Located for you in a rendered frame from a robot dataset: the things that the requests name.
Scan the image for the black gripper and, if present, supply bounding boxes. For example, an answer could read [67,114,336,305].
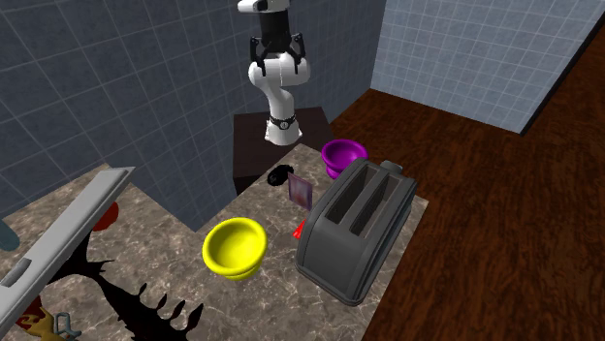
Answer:
[249,8,307,78]

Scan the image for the dark robot stand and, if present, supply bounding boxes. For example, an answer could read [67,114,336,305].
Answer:
[233,107,337,196]

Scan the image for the purple bowl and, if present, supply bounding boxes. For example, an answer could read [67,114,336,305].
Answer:
[321,139,369,181]

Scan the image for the small black rounded object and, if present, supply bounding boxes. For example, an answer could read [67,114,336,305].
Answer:
[267,164,295,187]

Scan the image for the purple upright card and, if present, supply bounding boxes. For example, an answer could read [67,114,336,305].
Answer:
[286,171,314,212]

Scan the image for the yellow bowl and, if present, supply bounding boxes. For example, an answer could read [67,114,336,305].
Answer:
[201,216,270,282]

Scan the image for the dark grey toaster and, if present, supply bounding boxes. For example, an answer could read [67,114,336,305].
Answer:
[294,157,420,308]

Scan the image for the red round object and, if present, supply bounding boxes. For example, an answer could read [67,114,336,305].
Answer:
[91,201,120,233]

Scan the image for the long grey flat panel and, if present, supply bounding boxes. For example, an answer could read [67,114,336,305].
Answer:
[0,166,138,332]

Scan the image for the teal rounded object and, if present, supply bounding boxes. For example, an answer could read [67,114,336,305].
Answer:
[0,218,21,253]

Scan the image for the grey-blue metal clip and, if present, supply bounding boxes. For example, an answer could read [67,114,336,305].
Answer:
[52,312,82,341]

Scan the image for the yellow and red figure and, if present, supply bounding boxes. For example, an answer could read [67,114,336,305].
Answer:
[15,295,72,341]

